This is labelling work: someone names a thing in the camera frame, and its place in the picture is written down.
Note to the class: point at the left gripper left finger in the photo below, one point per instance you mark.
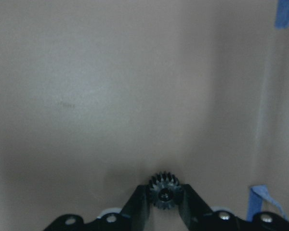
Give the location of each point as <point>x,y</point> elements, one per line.
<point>132,217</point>

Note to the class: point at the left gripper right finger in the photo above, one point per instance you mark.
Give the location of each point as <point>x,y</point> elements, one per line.
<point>198,216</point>

